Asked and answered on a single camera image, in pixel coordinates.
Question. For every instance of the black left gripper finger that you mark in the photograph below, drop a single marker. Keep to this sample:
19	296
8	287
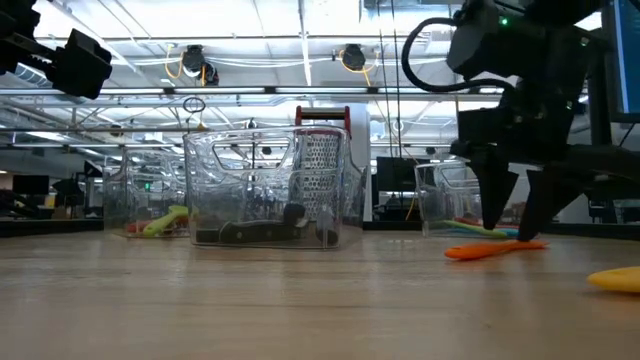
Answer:
82	82
82	52

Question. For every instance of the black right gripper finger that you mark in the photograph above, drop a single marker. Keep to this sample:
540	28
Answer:
495	190
547	200

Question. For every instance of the teal silicone spatula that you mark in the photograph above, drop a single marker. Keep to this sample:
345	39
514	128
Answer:
510	232

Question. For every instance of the green silicone spatula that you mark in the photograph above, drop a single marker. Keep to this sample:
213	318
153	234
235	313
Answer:
470	229

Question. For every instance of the orange silicone spatula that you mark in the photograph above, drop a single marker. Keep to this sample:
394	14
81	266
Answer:
480	250

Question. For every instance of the red silicone spoon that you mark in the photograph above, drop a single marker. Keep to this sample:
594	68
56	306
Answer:
135	227

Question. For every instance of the dark red silicone utensil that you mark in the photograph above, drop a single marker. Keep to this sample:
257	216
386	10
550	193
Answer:
182	222

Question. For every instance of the clear plastic bin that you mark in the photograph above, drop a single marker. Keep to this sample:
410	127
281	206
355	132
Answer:
435	200
125	200
240	200

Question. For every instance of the black side desk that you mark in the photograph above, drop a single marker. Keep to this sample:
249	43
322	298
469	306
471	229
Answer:
625	182

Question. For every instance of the black background monitor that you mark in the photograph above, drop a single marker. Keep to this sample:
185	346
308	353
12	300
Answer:
400	172

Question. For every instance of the yellow silicone spatula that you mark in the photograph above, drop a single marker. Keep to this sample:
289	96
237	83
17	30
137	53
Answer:
620	280

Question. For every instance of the black ceiling device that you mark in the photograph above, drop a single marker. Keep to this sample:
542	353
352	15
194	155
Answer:
192	60
353	57

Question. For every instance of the computer monitor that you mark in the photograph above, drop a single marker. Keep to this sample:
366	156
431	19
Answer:
627	60

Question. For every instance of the long ceiling light bar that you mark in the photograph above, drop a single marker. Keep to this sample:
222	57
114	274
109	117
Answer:
320	90

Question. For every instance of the black monitor post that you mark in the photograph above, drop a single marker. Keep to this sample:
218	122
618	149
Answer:
600	125

